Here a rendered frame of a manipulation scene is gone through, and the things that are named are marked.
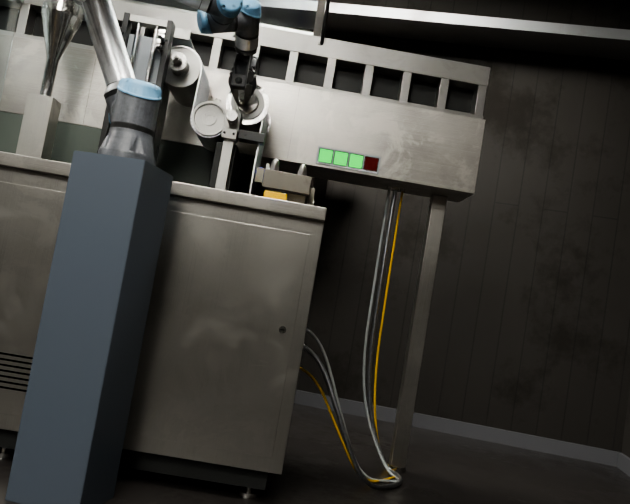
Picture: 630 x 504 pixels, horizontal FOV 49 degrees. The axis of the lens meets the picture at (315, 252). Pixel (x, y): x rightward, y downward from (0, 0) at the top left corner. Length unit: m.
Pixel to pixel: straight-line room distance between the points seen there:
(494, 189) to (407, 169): 1.59
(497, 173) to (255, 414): 2.63
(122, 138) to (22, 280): 0.57
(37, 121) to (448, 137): 1.52
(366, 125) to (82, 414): 1.56
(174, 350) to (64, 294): 0.41
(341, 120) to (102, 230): 1.24
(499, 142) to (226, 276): 2.61
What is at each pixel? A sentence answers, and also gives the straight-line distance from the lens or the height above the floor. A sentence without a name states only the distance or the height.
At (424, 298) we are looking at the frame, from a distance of 2.90.
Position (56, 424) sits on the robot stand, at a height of 0.21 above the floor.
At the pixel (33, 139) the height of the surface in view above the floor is 1.01.
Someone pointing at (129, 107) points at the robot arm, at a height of 1.04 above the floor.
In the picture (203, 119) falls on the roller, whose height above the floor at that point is 1.17.
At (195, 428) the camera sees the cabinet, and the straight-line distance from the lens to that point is 2.14.
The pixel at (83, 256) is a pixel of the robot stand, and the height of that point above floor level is 0.63.
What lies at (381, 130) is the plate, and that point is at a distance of 2.78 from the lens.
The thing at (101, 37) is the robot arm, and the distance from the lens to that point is 2.14.
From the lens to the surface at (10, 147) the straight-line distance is 2.95.
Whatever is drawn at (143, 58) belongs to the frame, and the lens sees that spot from 2.44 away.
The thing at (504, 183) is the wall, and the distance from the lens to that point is 4.32.
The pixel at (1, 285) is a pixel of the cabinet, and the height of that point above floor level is 0.51.
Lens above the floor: 0.61
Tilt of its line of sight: 4 degrees up
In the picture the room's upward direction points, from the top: 10 degrees clockwise
